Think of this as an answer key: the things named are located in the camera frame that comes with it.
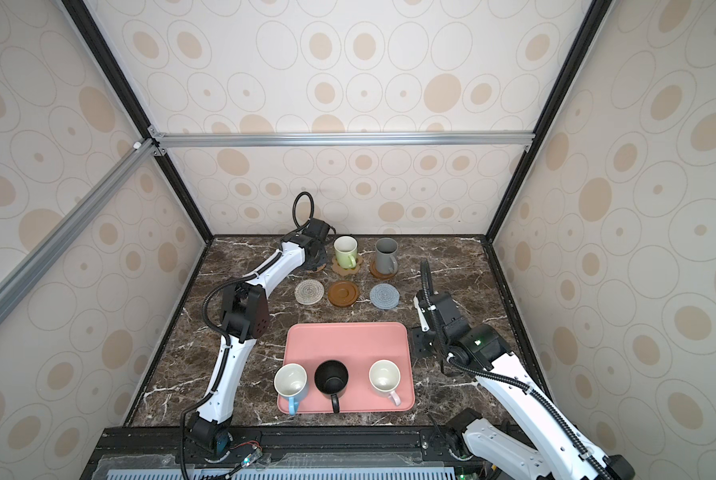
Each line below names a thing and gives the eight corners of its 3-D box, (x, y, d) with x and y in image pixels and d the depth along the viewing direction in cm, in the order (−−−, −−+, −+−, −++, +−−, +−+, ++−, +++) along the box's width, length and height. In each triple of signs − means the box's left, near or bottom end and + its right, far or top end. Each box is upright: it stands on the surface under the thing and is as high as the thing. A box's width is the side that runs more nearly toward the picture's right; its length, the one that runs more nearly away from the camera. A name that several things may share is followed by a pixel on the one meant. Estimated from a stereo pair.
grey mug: (375, 281, 108) (376, 260, 99) (374, 258, 115) (375, 237, 106) (396, 281, 108) (399, 260, 99) (395, 258, 115) (397, 237, 106)
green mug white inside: (334, 276, 110) (332, 256, 102) (336, 255, 117) (334, 235, 108) (357, 276, 110) (357, 256, 102) (358, 255, 117) (357, 235, 108)
